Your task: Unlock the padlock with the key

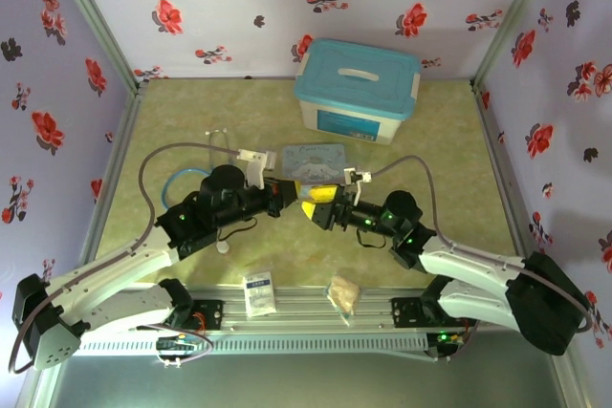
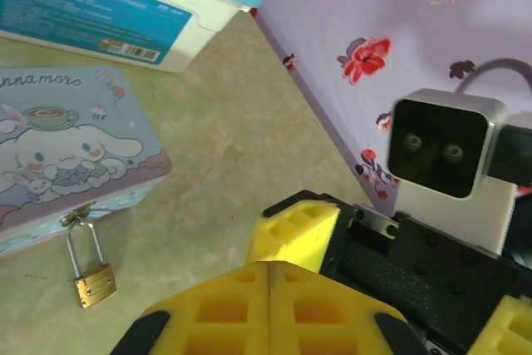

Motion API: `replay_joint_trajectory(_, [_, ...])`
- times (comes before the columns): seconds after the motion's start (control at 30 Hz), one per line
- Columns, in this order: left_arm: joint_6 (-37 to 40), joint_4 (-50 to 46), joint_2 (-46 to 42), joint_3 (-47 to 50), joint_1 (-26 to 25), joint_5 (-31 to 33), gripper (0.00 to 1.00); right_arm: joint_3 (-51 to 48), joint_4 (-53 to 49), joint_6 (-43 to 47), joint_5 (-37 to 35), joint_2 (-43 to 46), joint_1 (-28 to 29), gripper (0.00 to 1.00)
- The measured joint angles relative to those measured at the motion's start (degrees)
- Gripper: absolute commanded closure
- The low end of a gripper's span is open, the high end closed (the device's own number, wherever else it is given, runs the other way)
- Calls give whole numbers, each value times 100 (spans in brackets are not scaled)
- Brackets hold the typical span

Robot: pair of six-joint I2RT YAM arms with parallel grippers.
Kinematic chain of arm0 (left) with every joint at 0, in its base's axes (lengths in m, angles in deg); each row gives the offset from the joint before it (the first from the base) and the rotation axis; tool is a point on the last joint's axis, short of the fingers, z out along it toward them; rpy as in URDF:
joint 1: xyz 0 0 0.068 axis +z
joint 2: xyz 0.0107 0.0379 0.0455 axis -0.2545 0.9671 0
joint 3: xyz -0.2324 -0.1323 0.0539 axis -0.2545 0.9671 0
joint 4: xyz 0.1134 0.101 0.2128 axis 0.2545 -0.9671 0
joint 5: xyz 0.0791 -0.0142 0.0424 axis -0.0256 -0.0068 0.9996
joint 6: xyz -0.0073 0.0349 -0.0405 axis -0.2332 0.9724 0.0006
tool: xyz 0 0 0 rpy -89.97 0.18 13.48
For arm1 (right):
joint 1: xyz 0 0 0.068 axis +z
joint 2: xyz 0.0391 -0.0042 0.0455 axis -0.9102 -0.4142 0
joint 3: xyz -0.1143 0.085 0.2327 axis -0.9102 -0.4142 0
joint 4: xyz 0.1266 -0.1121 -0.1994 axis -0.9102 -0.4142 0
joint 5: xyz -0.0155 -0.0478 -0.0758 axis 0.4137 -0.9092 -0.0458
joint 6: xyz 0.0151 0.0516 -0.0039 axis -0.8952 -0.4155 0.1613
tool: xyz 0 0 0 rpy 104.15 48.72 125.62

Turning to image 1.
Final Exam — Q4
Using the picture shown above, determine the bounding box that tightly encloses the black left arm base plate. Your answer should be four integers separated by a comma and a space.
157, 297, 226, 333

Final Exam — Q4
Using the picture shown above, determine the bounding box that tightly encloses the left circuit board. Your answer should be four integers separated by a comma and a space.
156, 335, 200, 353

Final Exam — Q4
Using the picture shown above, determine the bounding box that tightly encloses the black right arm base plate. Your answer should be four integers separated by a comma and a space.
390, 296, 479, 329

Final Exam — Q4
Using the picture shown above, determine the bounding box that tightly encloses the aluminium side rail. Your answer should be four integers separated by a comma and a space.
470, 80, 533, 257
77, 87, 147, 267

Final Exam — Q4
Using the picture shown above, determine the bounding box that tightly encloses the tan snack packet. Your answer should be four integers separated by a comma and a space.
325, 274, 361, 329

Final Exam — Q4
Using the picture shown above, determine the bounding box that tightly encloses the right circuit board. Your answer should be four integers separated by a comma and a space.
435, 330, 464, 348

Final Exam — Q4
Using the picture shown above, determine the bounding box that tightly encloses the thin black left gripper cable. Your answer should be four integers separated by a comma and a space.
216, 216, 260, 243

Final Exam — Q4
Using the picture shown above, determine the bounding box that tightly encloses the white slotted cable duct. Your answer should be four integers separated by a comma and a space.
64, 333, 427, 357

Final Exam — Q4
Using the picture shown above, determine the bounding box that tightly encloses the aluminium front rail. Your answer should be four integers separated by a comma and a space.
184, 285, 434, 333

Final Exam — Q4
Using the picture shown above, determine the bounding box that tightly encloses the thin black right gripper cable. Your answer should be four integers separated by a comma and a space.
356, 228, 391, 251

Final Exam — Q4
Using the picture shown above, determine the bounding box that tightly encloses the grey right arm cable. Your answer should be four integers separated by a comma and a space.
367, 155, 595, 364

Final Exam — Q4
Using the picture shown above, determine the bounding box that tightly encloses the white storage box blue lid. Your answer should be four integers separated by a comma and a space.
292, 37, 424, 147

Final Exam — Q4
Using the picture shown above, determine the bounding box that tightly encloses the circuit board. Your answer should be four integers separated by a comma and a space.
435, 330, 464, 348
156, 335, 200, 353

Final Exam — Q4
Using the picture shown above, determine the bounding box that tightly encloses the blue cartoon tin box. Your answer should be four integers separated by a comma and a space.
279, 141, 348, 187

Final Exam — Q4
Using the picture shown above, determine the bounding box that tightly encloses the grey left arm cable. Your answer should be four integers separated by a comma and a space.
8, 141, 240, 376

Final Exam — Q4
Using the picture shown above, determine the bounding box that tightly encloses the aluminium corner post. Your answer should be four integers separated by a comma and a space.
470, 0, 558, 90
44, 0, 147, 95

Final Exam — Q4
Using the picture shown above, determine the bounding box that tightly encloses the stethoscope with blue tube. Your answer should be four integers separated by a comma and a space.
160, 127, 241, 211

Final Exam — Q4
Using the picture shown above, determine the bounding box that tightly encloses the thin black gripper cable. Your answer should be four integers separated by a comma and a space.
356, 228, 391, 251
216, 216, 260, 243

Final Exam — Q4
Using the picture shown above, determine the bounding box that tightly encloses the white gauze packet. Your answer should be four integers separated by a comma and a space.
242, 271, 279, 319

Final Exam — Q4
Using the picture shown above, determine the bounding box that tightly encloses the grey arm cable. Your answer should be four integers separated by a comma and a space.
8, 141, 240, 376
367, 155, 595, 364

